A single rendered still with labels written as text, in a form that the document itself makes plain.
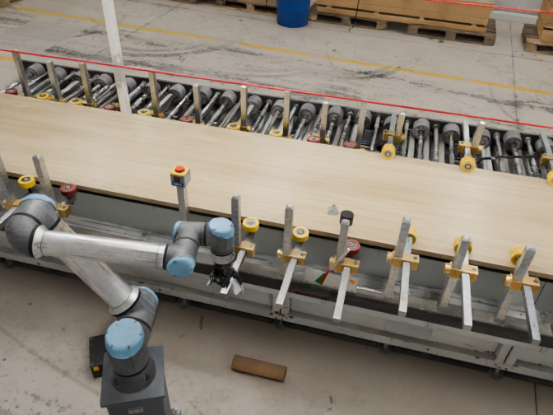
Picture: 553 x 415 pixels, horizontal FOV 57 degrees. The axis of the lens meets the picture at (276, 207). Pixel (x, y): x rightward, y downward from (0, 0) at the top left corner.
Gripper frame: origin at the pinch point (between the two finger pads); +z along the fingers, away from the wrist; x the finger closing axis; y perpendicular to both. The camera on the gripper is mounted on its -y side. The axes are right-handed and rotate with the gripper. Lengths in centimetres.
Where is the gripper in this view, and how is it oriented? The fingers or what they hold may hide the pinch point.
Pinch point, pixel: (226, 289)
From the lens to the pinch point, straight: 212.9
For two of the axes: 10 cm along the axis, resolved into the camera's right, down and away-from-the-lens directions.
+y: -3.3, 5.8, -7.5
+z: -0.3, 7.8, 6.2
